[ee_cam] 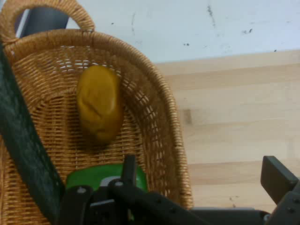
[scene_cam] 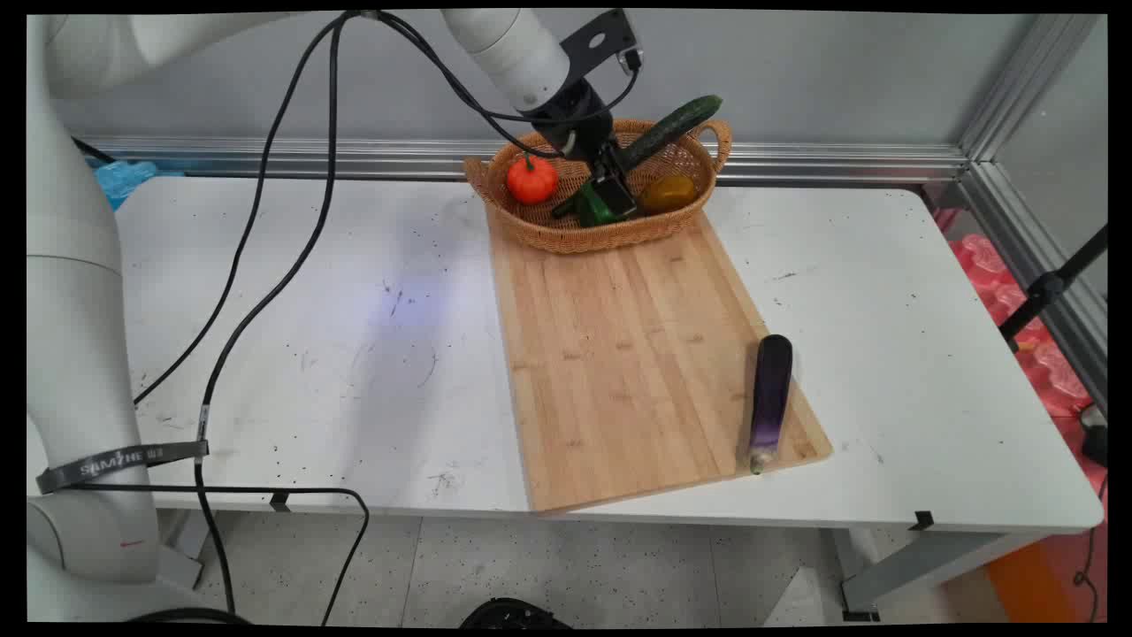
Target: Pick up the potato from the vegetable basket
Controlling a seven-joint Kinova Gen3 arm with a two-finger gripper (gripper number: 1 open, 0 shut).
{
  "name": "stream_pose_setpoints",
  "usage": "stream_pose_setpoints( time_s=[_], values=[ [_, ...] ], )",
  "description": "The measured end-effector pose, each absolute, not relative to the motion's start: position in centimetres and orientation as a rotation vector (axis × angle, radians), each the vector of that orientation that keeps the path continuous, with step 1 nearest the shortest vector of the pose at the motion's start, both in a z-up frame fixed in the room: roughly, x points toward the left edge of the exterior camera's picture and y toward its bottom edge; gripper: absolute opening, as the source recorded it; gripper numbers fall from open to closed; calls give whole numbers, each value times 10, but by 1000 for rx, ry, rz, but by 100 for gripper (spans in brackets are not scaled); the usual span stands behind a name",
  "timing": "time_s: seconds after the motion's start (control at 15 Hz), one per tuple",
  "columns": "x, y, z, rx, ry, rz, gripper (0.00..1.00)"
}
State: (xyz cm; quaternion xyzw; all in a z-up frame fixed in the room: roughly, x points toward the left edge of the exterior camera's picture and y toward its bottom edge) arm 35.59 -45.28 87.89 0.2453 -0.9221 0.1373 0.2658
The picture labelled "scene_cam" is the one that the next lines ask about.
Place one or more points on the green toy bell pepper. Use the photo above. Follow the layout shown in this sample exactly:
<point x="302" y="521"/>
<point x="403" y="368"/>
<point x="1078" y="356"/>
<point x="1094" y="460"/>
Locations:
<point x="594" y="211"/>

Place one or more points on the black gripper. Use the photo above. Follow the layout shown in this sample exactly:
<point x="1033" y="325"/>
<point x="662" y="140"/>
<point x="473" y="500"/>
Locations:
<point x="573" y="113"/>

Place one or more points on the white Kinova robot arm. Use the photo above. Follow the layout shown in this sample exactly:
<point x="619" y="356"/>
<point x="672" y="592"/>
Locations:
<point x="75" y="292"/>

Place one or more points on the aluminium frame rail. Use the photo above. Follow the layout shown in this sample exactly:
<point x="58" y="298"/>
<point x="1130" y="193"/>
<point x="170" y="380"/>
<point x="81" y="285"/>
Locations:
<point x="840" y="161"/>

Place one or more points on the purple toy eggplant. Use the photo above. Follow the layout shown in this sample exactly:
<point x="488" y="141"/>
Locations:
<point x="771" y="398"/>

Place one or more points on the bamboo cutting board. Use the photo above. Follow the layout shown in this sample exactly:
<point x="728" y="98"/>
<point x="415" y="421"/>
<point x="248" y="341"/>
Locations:
<point x="637" y="363"/>

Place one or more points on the black round object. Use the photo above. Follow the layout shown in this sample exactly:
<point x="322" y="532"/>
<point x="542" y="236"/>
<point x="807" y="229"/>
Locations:
<point x="513" y="613"/>

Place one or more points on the dark green toy cucumber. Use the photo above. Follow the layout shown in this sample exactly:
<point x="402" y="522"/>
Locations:
<point x="676" y="124"/>

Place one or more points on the pink bubble wrap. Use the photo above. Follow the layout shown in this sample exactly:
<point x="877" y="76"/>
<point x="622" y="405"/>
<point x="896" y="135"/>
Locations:
<point x="1026" y="327"/>

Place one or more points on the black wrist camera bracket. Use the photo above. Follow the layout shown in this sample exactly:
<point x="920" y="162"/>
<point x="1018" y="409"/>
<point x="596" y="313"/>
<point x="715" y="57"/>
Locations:
<point x="600" y="40"/>

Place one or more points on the orange toy pumpkin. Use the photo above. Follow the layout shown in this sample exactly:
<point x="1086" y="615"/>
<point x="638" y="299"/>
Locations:
<point x="531" y="180"/>

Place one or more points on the black tripod stand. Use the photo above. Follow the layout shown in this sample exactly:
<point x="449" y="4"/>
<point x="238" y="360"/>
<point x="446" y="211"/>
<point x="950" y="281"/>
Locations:
<point x="1048" y="292"/>

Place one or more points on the grey table leg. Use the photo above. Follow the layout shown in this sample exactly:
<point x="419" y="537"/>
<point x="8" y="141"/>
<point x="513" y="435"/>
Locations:
<point x="920" y="562"/>

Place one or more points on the blue plastic bag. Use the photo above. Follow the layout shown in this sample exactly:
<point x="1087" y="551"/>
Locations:
<point x="124" y="179"/>

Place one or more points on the woven wicker basket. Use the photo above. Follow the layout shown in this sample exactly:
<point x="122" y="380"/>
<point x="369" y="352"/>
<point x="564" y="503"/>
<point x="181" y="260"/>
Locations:
<point x="588" y="232"/>

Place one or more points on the yellow toy mango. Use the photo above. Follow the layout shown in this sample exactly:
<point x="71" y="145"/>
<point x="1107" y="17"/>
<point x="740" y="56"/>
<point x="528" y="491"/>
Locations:
<point x="668" y="192"/>

